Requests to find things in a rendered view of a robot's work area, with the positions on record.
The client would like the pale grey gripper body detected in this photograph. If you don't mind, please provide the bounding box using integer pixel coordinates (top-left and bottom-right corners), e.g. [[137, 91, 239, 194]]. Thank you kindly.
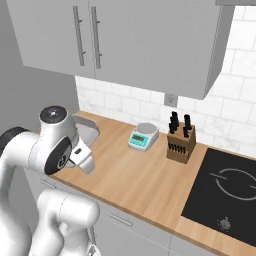
[[72, 113, 101, 148]]

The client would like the white and teal kitchen scale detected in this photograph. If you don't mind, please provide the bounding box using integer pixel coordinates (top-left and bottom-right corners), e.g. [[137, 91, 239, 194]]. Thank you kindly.
[[127, 122, 160, 154]]

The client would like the grey drawer front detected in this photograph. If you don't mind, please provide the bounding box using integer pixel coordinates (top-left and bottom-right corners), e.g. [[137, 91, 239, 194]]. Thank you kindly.
[[94, 200, 173, 256], [169, 234, 219, 256], [24, 167, 84, 204]]

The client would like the wooden knife block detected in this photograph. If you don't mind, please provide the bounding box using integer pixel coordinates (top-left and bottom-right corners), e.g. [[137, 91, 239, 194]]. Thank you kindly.
[[166, 124, 197, 165]]

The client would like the black hob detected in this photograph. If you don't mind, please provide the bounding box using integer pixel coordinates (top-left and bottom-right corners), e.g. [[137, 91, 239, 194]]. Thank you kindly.
[[180, 147, 256, 248]]

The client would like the grey extractor hood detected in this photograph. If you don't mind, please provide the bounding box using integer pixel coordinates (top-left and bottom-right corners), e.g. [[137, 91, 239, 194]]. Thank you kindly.
[[214, 0, 256, 7]]

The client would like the grey drawer handle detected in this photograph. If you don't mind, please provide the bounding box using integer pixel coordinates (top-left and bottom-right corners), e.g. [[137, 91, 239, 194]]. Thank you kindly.
[[38, 179, 58, 190], [107, 212, 134, 228]]

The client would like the grey wall socket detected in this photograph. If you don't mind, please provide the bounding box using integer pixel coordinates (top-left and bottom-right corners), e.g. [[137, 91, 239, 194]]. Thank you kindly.
[[164, 92, 179, 107]]

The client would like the grey bar cupboard handle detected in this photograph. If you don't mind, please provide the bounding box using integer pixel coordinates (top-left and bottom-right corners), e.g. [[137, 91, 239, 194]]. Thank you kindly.
[[90, 6, 103, 70], [72, 5, 86, 67]]

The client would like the wide grey wall cupboard door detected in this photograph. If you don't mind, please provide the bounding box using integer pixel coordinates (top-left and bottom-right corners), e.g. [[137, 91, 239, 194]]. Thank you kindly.
[[87, 0, 222, 100]]

